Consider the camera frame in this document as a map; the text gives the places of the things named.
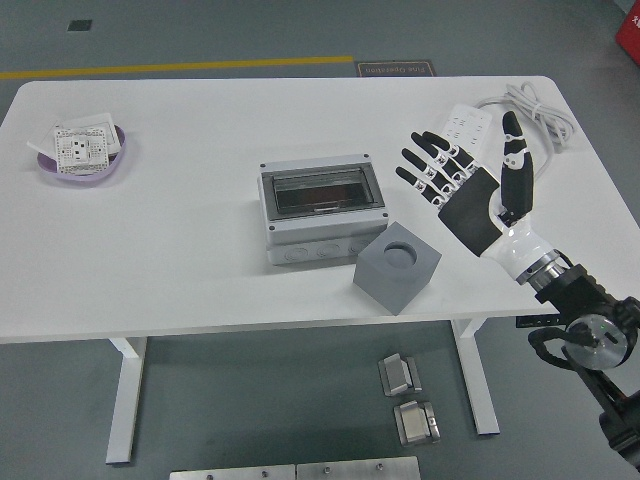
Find black table control panel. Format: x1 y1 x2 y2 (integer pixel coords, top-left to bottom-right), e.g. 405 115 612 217
516 313 567 330

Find metal base plate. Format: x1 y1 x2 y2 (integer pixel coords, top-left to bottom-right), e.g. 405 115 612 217
295 455 422 480
169 464 298 480

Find red object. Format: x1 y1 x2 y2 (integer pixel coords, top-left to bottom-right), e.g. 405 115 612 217
614 9 640 54

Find white socket module with holes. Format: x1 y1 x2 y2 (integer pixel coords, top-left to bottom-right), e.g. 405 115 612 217
52 124 112 177

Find white power strip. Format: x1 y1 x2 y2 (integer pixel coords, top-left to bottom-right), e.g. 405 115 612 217
442 102 494 152

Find small metal block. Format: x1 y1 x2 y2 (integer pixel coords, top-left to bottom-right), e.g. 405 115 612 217
393 399 443 446
378 353 424 398

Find dark floor sign with text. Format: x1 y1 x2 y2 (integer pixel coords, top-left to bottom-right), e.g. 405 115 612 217
354 60 436 79

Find white switch plate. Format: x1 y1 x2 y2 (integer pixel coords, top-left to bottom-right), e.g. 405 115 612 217
53 112 124 156

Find purple bowl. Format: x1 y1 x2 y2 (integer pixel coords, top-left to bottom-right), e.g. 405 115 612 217
37 124 129 189

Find white power cord with plug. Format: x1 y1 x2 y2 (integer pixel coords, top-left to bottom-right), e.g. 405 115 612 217
474 82 579 179

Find grey electrical box clear lid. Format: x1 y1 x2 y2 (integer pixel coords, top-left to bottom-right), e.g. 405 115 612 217
257 153 391 266

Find grey cube with round recess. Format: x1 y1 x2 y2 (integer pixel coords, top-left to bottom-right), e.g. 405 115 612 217
353 221 443 317

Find white flat plate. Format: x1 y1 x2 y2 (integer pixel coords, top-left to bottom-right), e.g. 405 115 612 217
26 139 56 164

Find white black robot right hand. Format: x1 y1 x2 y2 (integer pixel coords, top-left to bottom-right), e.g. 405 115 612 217
394 110 555 280

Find white table leg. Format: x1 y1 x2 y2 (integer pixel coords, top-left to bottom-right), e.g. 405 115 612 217
449 319 501 436
104 337 149 464

